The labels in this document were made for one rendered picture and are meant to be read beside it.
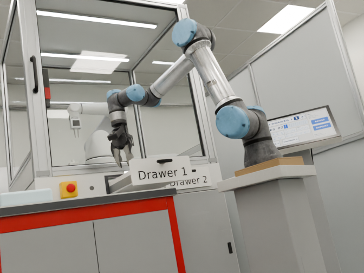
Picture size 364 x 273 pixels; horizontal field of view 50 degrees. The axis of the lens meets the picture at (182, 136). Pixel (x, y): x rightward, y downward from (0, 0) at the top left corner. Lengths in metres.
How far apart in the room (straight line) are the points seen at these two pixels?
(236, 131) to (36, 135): 0.97
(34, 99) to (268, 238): 1.24
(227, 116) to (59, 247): 0.71
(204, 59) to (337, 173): 1.84
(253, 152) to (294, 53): 1.99
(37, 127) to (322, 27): 2.21
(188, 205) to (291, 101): 1.61
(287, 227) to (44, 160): 1.11
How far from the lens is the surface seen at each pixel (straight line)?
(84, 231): 1.30
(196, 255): 2.14
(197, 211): 2.16
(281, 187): 1.44
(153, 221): 1.38
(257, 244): 1.50
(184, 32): 1.59
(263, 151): 1.51
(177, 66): 1.78
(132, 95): 1.76
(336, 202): 3.18
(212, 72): 1.52
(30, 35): 2.15
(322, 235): 2.45
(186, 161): 1.78
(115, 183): 1.88
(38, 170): 1.91
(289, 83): 3.44
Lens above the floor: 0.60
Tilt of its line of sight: 13 degrees up
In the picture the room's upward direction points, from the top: 10 degrees counter-clockwise
